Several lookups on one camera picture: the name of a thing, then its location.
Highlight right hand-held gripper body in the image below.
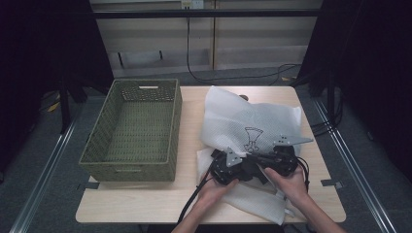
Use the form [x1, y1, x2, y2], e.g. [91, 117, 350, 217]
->
[258, 134, 315, 178]

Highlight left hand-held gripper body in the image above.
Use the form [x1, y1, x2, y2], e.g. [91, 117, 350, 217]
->
[209, 147, 260, 186]

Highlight green woven basket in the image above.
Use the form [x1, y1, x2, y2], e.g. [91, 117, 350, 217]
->
[78, 78, 184, 183]

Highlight person's left hand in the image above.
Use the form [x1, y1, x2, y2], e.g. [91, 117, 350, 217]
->
[196, 176, 240, 209]

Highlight person's right hand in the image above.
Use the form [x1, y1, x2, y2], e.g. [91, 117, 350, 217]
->
[263, 166, 309, 209]

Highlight grey tape piece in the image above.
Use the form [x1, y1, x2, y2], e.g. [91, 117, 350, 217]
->
[320, 178, 344, 190]

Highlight black curtain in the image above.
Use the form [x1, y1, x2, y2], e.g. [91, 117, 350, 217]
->
[295, 0, 412, 183]
[0, 0, 115, 183]

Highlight beige cabinet panels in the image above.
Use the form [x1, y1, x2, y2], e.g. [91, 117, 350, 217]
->
[88, 0, 324, 79]

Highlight black horizontal bar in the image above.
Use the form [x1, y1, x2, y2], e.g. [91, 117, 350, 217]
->
[91, 9, 323, 19]

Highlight black metal stand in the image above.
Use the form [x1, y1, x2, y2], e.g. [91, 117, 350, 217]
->
[57, 77, 74, 135]

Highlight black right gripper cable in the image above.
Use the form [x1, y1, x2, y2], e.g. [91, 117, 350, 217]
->
[294, 156, 311, 192]

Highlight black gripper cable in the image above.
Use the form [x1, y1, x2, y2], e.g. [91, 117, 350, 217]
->
[294, 156, 311, 192]
[176, 174, 213, 225]

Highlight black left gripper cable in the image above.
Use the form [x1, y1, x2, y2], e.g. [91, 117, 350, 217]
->
[176, 174, 213, 225]

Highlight bundle of black cables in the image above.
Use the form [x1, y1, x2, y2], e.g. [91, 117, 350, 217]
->
[310, 93, 345, 138]

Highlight metal floor rail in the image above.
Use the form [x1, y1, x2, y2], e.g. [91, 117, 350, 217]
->
[311, 96, 398, 233]
[9, 116, 84, 233]

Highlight long black floor cable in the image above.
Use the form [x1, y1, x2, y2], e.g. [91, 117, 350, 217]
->
[186, 16, 303, 85]

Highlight white wall socket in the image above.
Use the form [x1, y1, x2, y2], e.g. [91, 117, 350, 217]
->
[181, 0, 205, 10]

